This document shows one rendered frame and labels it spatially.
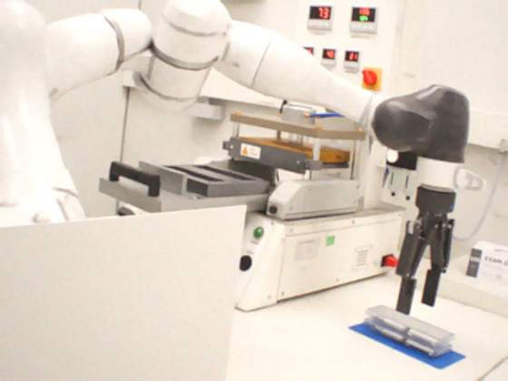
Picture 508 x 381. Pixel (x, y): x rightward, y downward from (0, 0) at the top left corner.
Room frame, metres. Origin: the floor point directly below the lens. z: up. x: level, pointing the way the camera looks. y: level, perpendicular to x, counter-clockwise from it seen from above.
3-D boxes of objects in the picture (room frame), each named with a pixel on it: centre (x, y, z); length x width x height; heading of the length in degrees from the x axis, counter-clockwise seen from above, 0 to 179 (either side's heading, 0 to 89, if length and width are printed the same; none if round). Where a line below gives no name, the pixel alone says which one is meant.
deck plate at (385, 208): (1.47, -0.10, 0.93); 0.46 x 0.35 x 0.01; 136
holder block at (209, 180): (1.26, 0.10, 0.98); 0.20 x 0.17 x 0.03; 46
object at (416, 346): (1.06, -0.32, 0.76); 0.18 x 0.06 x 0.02; 41
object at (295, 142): (1.44, -0.09, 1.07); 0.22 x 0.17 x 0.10; 46
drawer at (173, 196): (1.23, 0.13, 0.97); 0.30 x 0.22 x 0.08; 136
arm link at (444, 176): (1.06, -0.35, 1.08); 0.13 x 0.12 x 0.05; 41
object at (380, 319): (1.06, -0.32, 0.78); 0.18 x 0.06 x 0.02; 41
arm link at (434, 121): (1.06, -0.28, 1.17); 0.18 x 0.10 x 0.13; 86
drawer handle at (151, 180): (1.13, 0.23, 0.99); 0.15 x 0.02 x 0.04; 46
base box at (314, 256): (1.43, -0.09, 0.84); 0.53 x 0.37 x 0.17; 136
